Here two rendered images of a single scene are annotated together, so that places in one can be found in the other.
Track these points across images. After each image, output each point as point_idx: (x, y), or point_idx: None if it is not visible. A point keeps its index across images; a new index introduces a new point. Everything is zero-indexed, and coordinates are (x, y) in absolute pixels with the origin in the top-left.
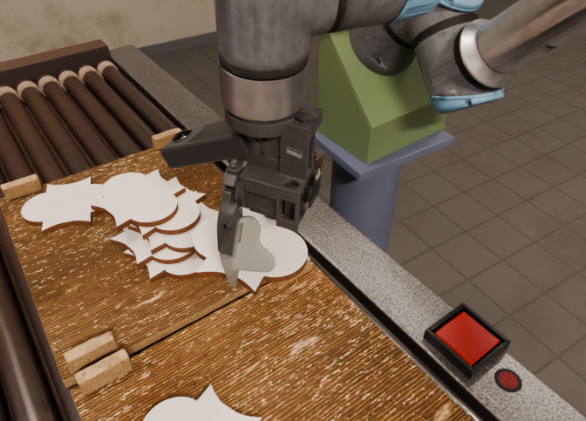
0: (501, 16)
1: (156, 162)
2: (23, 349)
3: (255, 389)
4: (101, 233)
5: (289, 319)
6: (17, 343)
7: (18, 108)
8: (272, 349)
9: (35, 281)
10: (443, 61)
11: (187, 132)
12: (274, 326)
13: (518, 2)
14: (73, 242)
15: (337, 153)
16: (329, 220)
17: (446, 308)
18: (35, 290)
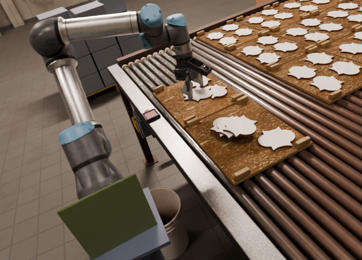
0: (86, 109)
1: (245, 163)
2: (266, 106)
3: (203, 100)
4: (256, 130)
5: (193, 112)
6: (268, 107)
7: None
8: (198, 106)
9: (271, 115)
10: (103, 134)
11: (204, 65)
12: (197, 111)
13: (81, 103)
14: (265, 126)
15: (152, 201)
16: (172, 146)
17: (150, 123)
18: (269, 113)
